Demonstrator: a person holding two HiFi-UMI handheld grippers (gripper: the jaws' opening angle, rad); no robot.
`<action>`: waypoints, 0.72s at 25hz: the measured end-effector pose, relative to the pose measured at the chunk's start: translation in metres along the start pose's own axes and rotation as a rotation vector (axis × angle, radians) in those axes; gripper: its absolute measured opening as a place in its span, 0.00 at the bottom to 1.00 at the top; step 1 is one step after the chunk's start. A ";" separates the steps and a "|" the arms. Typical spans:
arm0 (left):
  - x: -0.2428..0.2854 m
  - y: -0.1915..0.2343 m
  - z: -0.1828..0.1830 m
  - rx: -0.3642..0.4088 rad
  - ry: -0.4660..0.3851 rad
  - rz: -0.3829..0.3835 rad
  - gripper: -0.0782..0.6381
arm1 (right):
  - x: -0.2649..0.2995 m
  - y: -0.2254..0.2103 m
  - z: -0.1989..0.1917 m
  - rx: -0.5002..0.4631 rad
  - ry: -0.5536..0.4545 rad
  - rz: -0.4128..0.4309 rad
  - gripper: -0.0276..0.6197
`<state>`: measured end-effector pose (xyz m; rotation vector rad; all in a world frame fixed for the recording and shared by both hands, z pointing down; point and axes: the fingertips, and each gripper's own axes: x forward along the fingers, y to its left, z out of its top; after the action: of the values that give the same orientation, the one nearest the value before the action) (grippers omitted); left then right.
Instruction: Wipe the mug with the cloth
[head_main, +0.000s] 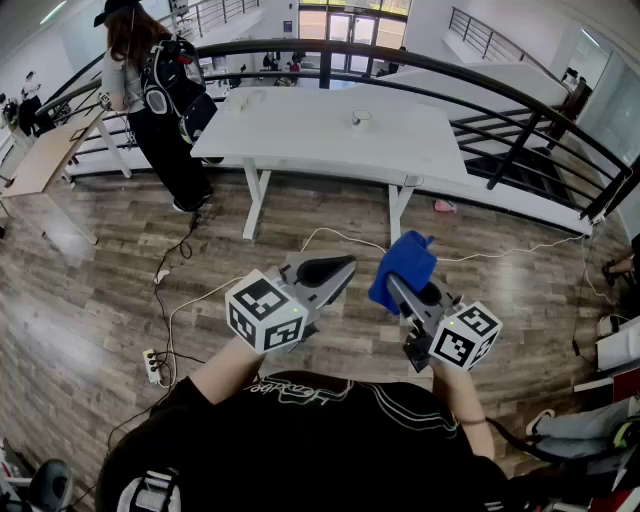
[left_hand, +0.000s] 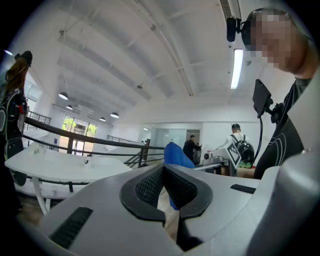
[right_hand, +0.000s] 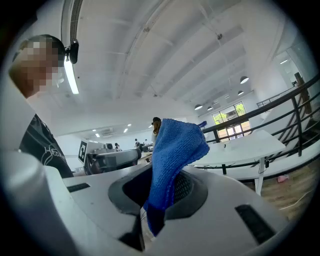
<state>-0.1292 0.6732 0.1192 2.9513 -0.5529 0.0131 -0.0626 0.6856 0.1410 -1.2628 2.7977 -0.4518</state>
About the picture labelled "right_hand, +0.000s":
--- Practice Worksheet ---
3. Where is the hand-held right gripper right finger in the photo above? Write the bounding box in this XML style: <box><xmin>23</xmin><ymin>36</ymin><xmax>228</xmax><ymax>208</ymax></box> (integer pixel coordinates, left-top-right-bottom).
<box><xmin>147</xmin><ymin>166</ymin><xmax>298</xmax><ymax>256</ymax></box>

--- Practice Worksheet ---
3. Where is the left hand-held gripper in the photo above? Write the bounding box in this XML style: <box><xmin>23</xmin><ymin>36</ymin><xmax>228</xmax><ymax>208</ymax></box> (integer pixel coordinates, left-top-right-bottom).
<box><xmin>77</xmin><ymin>139</ymin><xmax>143</xmax><ymax>177</ymax></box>

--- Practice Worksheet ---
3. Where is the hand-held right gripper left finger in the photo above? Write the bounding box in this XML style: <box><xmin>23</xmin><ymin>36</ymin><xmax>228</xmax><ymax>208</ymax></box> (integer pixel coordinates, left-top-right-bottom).
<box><xmin>61</xmin><ymin>162</ymin><xmax>154</xmax><ymax>252</ymax></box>

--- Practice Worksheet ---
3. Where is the blue cloth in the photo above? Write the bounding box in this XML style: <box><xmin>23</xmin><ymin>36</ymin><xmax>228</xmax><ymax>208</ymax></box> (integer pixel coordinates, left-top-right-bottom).
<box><xmin>142</xmin><ymin>118</ymin><xmax>210</xmax><ymax>238</ymax></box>

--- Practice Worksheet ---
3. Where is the ceiling air conditioner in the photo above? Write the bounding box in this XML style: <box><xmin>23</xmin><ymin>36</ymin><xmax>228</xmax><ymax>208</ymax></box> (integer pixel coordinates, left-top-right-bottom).
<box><xmin>99</xmin><ymin>127</ymin><xmax>115</xmax><ymax>138</ymax></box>

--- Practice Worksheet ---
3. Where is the person's black printed t-shirt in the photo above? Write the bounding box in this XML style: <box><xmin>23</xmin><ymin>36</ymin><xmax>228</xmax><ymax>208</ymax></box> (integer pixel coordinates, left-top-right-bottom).
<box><xmin>19</xmin><ymin>113</ymin><xmax>75</xmax><ymax>179</ymax></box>

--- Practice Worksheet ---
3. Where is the white table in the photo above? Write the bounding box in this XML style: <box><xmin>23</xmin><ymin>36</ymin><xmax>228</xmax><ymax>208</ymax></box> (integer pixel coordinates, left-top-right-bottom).
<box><xmin>188</xmin><ymin>129</ymin><xmax>287</xmax><ymax>196</ymax></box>

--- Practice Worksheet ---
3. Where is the ceiling tube light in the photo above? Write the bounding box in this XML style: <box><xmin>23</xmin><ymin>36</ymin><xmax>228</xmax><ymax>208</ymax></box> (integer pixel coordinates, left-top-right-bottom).
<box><xmin>63</xmin><ymin>55</ymin><xmax>80</xmax><ymax>95</ymax></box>

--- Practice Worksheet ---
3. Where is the glass door window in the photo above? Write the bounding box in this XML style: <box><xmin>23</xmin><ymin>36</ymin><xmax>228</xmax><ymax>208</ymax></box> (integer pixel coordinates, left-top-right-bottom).
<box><xmin>211</xmin><ymin>101</ymin><xmax>251</xmax><ymax>141</ymax></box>

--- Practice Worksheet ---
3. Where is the person's head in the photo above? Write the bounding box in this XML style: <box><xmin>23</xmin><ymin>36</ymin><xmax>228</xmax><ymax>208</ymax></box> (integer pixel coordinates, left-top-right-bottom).
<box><xmin>8</xmin><ymin>34</ymin><xmax>66</xmax><ymax>99</ymax></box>

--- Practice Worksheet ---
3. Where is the black metal railing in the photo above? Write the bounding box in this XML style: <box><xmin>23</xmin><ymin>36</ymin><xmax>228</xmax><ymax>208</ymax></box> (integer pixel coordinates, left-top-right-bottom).
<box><xmin>201</xmin><ymin>73</ymin><xmax>320</xmax><ymax>176</ymax></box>

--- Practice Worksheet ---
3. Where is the ceiling air vent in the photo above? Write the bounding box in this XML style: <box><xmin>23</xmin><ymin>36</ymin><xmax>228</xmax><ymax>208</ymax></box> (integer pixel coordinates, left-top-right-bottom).
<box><xmin>68</xmin><ymin>0</ymin><xmax>84</xmax><ymax>42</ymax></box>

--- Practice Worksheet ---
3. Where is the black head camera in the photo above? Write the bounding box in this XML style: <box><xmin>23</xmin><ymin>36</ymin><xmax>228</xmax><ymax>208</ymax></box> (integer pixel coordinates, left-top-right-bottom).
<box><xmin>64</xmin><ymin>38</ymin><xmax>80</xmax><ymax>65</ymax></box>

